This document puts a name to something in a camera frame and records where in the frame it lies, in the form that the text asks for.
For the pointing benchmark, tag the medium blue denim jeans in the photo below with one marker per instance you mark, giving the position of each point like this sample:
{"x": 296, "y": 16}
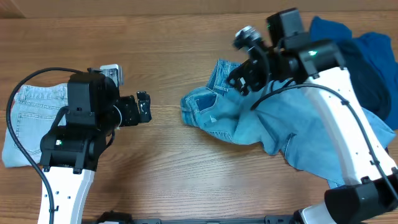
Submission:
{"x": 286, "y": 122}

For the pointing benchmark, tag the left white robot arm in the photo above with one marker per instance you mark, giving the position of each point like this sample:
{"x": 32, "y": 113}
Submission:
{"x": 72, "y": 147}

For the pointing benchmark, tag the dark navy garment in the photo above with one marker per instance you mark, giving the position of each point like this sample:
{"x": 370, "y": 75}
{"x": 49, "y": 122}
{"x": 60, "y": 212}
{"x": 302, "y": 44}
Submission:
{"x": 370, "y": 91}

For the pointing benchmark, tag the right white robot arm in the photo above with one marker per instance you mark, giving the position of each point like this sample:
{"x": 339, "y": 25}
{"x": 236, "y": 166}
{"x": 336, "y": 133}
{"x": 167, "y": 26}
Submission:
{"x": 319, "y": 69}

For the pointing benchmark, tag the blue t-shirt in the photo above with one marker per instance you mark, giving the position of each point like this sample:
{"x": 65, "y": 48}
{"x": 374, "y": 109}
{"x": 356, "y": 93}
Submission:
{"x": 377, "y": 51}

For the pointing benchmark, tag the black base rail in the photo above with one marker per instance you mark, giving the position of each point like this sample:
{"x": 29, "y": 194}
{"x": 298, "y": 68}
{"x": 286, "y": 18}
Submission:
{"x": 125, "y": 218}

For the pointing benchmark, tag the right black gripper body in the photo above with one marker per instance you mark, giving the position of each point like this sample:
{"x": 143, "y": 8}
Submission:
{"x": 247, "y": 78}

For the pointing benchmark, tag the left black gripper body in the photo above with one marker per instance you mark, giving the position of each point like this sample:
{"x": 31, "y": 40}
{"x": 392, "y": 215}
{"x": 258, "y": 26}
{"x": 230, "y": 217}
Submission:
{"x": 137, "y": 109}

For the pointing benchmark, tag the light blue folded jeans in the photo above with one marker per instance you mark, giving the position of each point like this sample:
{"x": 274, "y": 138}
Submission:
{"x": 33, "y": 112}

